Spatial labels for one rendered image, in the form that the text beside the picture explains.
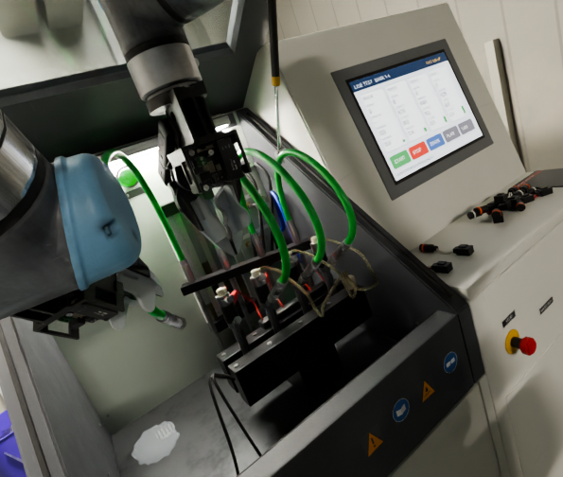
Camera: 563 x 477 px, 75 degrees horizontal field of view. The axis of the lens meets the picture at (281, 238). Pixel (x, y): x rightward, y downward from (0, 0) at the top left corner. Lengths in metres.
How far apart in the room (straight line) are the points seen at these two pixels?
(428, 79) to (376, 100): 0.22
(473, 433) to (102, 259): 0.78
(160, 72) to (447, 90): 0.94
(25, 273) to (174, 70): 0.29
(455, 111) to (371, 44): 0.32
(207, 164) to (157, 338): 0.65
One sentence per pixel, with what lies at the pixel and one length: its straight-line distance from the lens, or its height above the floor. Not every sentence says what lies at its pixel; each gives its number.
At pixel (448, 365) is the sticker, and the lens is 0.76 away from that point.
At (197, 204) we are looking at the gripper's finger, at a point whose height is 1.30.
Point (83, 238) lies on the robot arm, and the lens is 0.22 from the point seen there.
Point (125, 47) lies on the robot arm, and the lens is 0.48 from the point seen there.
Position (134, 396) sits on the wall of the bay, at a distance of 1.05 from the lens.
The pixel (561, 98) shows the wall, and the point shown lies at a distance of 2.10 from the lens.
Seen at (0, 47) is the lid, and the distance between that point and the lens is 0.77.
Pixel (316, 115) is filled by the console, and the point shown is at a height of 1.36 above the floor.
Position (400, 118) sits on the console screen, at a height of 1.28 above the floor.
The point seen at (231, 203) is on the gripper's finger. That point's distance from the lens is 0.49.
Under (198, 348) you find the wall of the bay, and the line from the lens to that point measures 1.05.
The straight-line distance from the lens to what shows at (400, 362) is 0.66.
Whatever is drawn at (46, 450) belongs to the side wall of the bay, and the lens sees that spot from 0.62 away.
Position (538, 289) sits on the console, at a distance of 0.99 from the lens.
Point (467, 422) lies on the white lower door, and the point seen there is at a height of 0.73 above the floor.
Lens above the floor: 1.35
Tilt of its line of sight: 15 degrees down
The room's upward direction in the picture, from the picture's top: 20 degrees counter-clockwise
